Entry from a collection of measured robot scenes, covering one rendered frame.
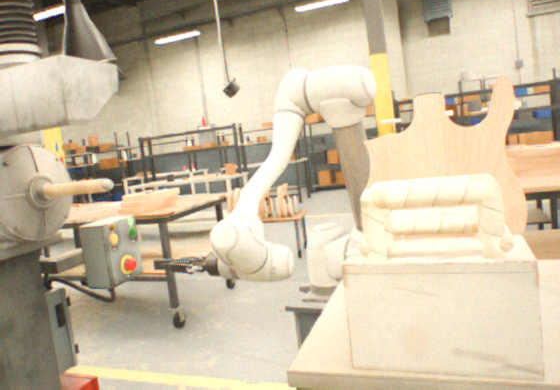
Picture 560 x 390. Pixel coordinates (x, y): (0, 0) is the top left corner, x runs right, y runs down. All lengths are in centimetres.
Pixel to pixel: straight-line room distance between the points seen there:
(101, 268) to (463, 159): 106
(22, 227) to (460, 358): 101
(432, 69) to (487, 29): 153
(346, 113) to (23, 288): 106
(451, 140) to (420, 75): 1091
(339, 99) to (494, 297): 82
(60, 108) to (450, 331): 81
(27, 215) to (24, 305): 31
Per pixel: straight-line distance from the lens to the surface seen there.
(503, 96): 102
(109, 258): 144
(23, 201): 124
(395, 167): 103
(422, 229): 84
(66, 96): 98
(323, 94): 135
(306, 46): 1248
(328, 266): 163
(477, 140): 102
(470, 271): 68
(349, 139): 139
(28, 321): 147
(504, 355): 73
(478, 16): 1217
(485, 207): 67
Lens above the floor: 130
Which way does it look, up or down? 4 degrees down
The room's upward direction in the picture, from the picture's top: 7 degrees counter-clockwise
